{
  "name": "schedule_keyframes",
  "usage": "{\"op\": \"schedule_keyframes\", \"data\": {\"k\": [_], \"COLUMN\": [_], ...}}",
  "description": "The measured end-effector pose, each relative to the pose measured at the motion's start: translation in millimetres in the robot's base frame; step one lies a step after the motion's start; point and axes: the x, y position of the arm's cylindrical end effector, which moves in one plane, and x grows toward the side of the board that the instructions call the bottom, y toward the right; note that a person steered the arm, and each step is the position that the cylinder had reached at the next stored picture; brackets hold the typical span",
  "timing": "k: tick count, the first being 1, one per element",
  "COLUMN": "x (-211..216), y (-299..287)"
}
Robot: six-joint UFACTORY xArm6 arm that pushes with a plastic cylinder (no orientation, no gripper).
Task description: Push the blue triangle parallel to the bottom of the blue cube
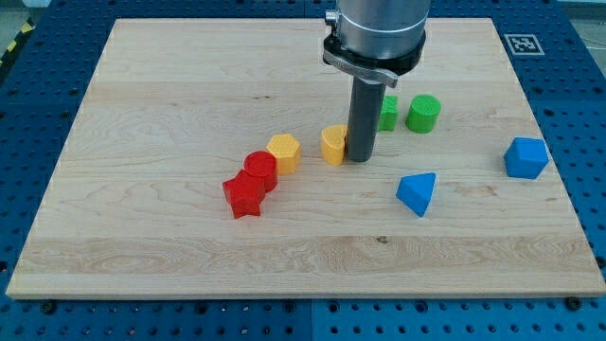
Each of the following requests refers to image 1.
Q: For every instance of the blue triangle block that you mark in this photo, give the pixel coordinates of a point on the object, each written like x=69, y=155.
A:
x=416, y=191

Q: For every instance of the blue cube block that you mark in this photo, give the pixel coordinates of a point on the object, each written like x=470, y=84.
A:
x=526, y=157

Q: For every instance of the yellow hexagon block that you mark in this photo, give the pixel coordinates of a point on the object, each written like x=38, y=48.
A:
x=286, y=149

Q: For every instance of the yellow heart block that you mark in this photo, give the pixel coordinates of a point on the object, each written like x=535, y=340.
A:
x=333, y=144

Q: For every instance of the red cylinder block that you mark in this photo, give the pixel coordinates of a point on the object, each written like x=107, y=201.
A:
x=263, y=165

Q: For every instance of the red star block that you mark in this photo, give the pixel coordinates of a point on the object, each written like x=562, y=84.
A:
x=244, y=193

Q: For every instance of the wooden board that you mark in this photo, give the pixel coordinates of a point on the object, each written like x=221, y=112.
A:
x=135, y=207

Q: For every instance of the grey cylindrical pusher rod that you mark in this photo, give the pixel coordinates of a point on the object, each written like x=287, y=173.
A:
x=364, y=114

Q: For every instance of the green star block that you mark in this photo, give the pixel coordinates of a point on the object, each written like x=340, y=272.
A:
x=389, y=114

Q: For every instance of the green cylinder block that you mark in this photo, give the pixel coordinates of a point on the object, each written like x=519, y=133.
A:
x=423, y=113

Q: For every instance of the black white fiducial marker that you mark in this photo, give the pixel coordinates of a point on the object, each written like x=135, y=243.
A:
x=524, y=44

